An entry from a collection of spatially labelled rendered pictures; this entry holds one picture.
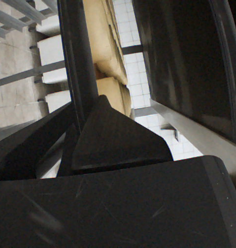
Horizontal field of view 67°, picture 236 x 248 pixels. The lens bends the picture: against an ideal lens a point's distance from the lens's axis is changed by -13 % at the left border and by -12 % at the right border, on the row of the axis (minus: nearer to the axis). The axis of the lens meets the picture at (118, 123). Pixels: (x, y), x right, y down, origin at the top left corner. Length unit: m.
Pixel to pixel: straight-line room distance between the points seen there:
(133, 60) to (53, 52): 1.08
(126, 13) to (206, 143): 2.85
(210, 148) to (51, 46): 2.25
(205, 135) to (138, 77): 2.60
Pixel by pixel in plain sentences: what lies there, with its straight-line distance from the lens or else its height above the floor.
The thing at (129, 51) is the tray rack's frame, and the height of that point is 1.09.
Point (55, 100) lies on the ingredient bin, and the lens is 2.28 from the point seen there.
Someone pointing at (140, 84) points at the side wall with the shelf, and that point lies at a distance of 2.76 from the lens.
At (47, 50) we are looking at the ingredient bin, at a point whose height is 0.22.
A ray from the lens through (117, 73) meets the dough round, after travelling 0.25.
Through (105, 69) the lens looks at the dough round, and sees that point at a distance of 0.20.
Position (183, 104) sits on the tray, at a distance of 0.25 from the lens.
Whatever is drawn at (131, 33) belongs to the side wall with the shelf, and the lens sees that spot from 2.87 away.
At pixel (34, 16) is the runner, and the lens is 0.81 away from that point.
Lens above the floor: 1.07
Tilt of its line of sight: 5 degrees down
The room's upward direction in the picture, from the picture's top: 81 degrees clockwise
